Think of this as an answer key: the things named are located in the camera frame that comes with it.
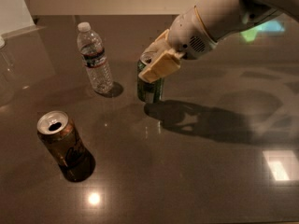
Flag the orange soda can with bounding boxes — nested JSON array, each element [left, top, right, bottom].
[[36, 111, 95, 181]]

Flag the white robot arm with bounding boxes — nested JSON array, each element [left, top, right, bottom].
[[139, 0, 299, 83]]

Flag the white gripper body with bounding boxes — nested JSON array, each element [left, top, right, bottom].
[[167, 7, 217, 60]]

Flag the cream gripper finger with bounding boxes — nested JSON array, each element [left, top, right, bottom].
[[145, 29, 170, 53], [138, 49, 181, 83]]

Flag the clear container at left edge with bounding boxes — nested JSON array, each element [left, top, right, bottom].
[[0, 35, 15, 106]]

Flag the green soda can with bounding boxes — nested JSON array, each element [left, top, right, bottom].
[[137, 51, 164, 104]]

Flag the clear plastic water bottle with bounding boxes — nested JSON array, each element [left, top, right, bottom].
[[77, 22, 113, 94]]

